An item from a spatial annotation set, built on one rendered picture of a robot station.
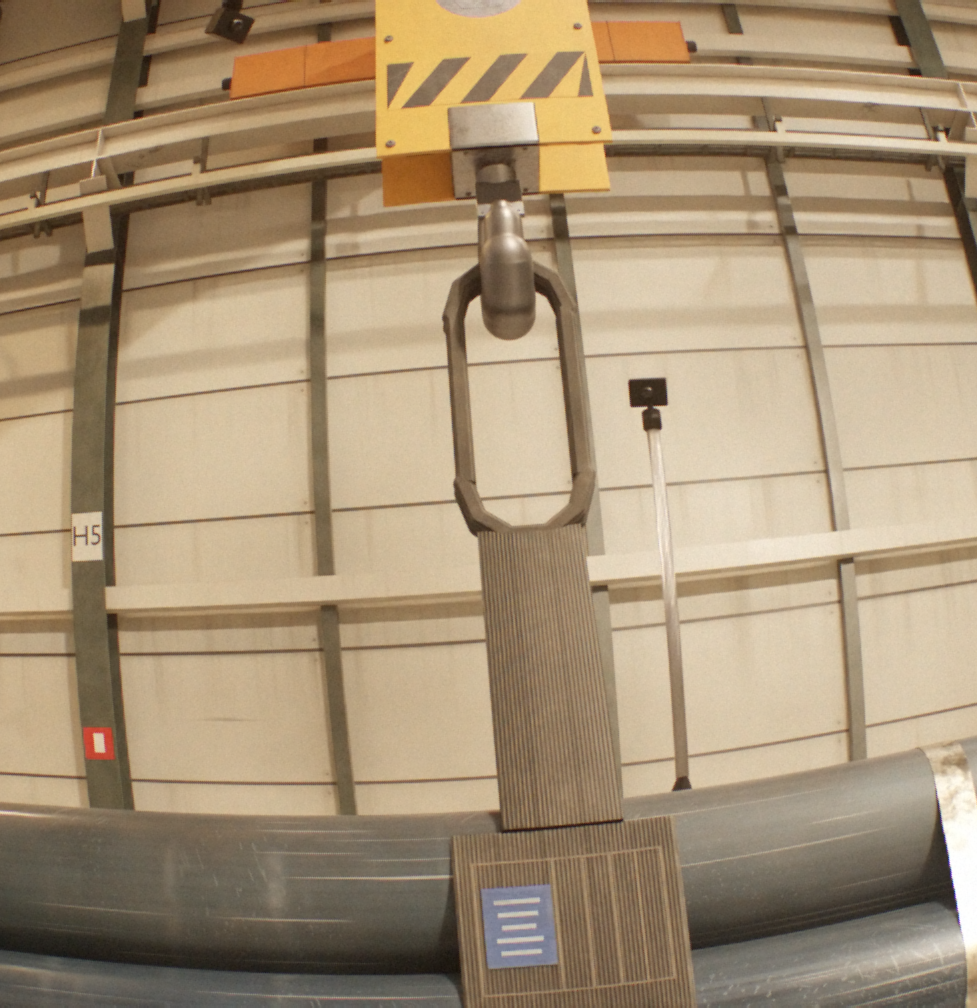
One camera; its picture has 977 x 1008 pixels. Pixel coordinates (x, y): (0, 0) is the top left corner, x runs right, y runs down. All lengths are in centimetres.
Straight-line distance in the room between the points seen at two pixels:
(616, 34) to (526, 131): 921
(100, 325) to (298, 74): 207
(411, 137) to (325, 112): 899
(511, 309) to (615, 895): 57
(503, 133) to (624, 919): 74
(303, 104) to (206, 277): 132
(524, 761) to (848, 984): 33
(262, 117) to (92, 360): 190
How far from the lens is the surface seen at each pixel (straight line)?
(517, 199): 150
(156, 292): 1084
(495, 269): 142
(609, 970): 104
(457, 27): 158
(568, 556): 135
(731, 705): 976
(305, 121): 1034
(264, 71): 1068
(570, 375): 143
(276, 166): 989
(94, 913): 114
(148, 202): 1057
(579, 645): 126
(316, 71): 1060
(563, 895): 108
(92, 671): 971
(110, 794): 955
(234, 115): 1061
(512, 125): 150
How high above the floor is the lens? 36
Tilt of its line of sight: 19 degrees up
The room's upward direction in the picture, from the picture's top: 5 degrees counter-clockwise
